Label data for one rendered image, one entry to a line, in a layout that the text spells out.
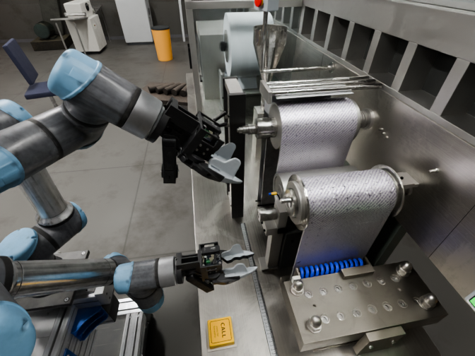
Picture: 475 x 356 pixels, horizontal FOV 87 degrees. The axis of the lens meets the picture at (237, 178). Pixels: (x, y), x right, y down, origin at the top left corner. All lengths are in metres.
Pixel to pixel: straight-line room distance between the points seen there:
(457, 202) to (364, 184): 0.19
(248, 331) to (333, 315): 0.25
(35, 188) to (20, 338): 0.54
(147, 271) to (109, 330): 1.06
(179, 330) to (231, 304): 0.99
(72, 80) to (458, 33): 0.74
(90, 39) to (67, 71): 7.31
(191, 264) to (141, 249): 1.55
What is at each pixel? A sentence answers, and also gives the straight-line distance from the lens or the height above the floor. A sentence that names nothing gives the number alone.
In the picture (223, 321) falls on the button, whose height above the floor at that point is 0.92.
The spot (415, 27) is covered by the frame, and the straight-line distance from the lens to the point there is 0.86.
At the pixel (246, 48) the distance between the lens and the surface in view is 1.47.
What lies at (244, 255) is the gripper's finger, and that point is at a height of 1.10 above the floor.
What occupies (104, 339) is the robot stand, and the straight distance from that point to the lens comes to 1.74.
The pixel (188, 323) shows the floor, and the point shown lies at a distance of 1.86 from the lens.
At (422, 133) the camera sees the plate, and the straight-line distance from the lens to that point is 0.80.
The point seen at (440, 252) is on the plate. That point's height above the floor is 1.18.
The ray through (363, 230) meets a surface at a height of 1.17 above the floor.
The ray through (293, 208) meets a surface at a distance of 0.65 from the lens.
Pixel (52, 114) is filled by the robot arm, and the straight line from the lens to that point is 0.51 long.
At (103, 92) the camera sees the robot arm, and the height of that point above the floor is 1.59.
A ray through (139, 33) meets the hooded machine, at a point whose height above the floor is 0.28.
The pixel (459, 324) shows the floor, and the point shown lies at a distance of 2.30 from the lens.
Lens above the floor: 1.73
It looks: 40 degrees down
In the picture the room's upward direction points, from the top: straight up
